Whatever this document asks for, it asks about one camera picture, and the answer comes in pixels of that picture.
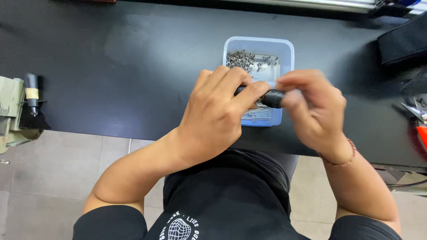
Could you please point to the person's right hand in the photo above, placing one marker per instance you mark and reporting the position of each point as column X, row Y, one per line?
column 313, row 113

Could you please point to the person's right fingers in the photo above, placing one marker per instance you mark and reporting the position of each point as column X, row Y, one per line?
column 297, row 88

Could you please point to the beige bench machine with lever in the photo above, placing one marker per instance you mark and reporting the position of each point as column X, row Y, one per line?
column 18, row 110

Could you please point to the silver aluminium rail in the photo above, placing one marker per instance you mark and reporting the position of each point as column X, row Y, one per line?
column 320, row 4

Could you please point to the person's black printed shirt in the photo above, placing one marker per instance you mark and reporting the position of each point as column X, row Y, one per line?
column 230, row 196

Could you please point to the person's left hand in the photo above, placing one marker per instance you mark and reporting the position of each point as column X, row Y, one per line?
column 213, row 113

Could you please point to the black braided sleeve piece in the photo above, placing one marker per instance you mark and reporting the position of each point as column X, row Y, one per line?
column 271, row 97

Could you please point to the clear blue plastic container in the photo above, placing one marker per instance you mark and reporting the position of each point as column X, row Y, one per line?
column 260, row 56

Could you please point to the pile of thin metal pins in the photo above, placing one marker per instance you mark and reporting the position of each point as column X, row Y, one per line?
column 257, row 114

